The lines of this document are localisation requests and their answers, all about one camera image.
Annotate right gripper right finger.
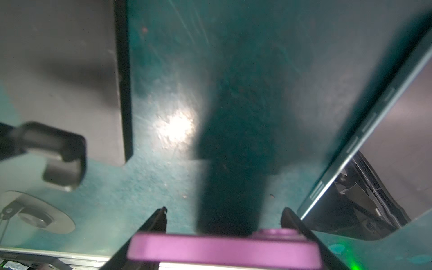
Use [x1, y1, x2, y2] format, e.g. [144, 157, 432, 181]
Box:
[281, 208, 350, 270]

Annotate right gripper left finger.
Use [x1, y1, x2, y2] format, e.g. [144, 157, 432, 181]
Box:
[100, 207, 168, 270]

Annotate purple phone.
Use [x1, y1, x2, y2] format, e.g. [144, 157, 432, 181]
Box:
[127, 228, 322, 270]

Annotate teal phone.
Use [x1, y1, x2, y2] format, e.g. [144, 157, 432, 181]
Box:
[297, 32, 432, 241]

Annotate back centre round stand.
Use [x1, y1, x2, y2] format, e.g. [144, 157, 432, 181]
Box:
[1, 191, 75, 235]

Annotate dark angular stand right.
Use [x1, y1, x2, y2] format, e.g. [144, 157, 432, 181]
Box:
[0, 0, 134, 193]

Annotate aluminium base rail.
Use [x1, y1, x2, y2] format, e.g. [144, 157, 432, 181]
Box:
[1, 247, 110, 270]

